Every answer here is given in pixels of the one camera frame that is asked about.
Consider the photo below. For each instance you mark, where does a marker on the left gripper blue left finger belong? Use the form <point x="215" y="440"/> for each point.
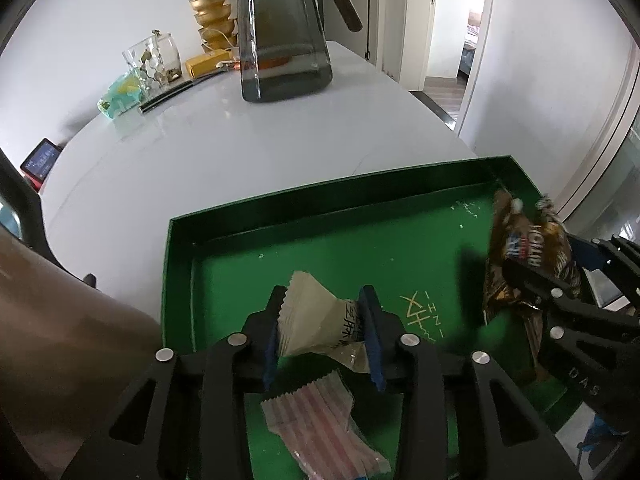
<point x="184" y="416"/>

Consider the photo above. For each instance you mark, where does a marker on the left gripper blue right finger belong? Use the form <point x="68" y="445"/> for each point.
<point x="500" y="435"/>

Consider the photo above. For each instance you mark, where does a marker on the brown gold snack bag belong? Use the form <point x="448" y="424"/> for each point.
<point x="526" y="257"/>

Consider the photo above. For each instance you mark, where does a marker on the pink striped snack packet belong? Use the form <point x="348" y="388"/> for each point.
<point x="316" y="426"/>

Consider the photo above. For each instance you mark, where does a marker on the beige small snack packet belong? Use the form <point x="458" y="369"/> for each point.
<point x="312" y="320"/>

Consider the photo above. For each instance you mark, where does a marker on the rose gold cylindrical bin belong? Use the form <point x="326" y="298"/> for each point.
<point x="67" y="349"/>

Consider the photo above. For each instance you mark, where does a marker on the green tray box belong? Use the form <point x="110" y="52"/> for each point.
<point x="419" y="236"/>

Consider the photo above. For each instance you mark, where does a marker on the black flat remote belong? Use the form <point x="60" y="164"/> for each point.
<point x="176" y="89"/>

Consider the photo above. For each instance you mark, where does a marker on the teal tissue pack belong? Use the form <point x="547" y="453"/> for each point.
<point x="122" y="95"/>

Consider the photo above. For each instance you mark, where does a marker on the yellow box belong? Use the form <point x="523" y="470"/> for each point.
<point x="206" y="63"/>

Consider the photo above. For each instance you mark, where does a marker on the clear glass jar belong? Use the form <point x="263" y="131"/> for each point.
<point x="155" y="61"/>

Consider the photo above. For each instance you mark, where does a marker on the dark glass pitcher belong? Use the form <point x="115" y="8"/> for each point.
<point x="283" y="50"/>

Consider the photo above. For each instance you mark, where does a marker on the stacked gold bowls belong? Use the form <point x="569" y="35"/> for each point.
<point x="216" y="24"/>

